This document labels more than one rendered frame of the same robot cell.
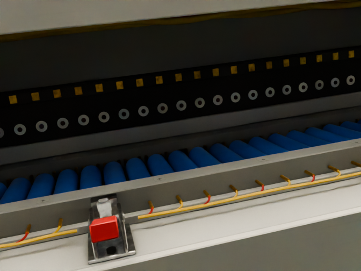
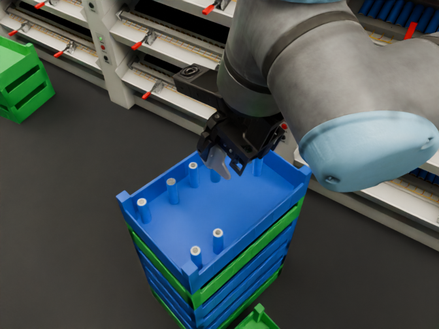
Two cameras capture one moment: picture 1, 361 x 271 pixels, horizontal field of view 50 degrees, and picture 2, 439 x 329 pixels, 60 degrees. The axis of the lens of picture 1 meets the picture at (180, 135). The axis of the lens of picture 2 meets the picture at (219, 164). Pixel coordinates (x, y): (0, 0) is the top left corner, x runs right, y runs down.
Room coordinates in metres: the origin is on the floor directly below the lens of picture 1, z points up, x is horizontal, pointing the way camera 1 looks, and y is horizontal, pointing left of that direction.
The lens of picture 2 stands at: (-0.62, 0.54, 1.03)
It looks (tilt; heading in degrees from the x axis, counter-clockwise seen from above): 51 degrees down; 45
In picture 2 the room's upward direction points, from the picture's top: straight up
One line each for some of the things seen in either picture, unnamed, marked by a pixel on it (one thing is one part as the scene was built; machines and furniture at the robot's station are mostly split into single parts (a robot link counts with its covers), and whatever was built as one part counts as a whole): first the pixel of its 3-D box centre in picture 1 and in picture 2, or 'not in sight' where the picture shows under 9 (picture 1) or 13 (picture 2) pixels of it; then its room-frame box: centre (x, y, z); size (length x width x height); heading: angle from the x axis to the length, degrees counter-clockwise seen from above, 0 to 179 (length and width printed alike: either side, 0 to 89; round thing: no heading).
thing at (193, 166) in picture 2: not in sight; (193, 175); (-0.34, 0.89, 0.44); 0.02 x 0.02 x 0.06
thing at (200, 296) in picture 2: not in sight; (217, 217); (-0.34, 0.83, 0.36); 0.30 x 0.20 x 0.08; 178
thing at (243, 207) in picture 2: not in sight; (217, 195); (-0.34, 0.83, 0.44); 0.30 x 0.20 x 0.08; 178
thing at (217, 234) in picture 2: not in sight; (217, 241); (-0.41, 0.76, 0.44); 0.02 x 0.02 x 0.06
